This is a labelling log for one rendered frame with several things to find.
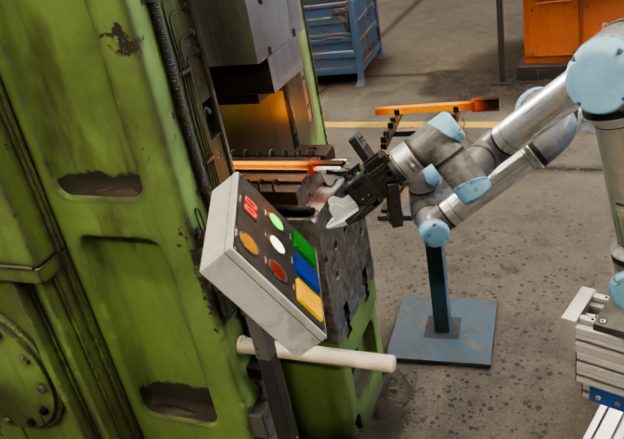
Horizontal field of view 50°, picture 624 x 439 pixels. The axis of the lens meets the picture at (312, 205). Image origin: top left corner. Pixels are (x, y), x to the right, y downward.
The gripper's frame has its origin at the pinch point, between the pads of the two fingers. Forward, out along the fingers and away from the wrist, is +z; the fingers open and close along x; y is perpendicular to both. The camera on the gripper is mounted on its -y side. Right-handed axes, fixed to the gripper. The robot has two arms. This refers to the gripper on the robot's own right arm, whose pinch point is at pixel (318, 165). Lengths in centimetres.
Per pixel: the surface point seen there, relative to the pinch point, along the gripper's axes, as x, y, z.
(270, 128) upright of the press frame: 22.8, -2.2, 25.5
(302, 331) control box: -69, 2, -23
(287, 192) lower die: -12.4, 2.2, 5.2
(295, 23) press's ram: 7.9, -39.4, 2.4
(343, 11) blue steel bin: 350, 38, 119
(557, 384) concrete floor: 28, 101, -62
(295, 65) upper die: 3.0, -29.2, 2.4
